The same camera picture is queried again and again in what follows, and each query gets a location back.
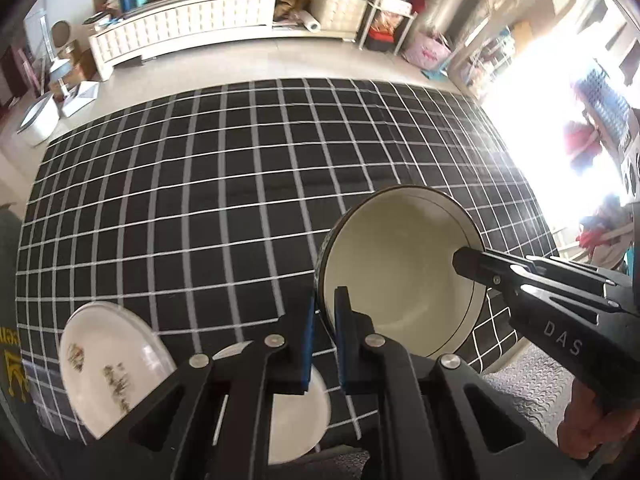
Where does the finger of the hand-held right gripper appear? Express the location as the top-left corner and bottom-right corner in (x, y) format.
(495, 280), (626, 316)
(452, 246), (626, 286)

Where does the patterned bowl with dark rim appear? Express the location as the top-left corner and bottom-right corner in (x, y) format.
(316, 185), (488, 359)

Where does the person's right hand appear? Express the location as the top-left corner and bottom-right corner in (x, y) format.
(557, 375), (640, 461)

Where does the black white checked tablecloth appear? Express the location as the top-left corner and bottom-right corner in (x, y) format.
(15, 78), (561, 456)

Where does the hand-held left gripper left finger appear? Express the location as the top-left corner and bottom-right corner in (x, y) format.
(127, 294), (318, 480)

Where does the plain white plate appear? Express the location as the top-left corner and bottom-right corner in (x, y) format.
(212, 341), (332, 466)

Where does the pink bag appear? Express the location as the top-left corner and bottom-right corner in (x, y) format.
(402, 32), (451, 72)

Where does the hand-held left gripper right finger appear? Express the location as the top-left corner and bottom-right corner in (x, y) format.
(334, 286), (591, 480)

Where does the broom with long pole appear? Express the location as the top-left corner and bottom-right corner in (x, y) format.
(39, 15), (73, 103)

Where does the white plate with green flowers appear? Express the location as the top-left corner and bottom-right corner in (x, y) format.
(59, 301), (177, 441)

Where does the white shelf rack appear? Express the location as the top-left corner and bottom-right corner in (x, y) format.
(357, 0), (441, 56)

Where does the white dustpan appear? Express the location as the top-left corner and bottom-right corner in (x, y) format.
(60, 81), (101, 118)

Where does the white round appliance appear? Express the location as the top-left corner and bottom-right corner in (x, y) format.
(17, 92), (60, 147)

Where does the white television cabinet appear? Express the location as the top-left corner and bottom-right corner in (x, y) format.
(89, 0), (371, 81)

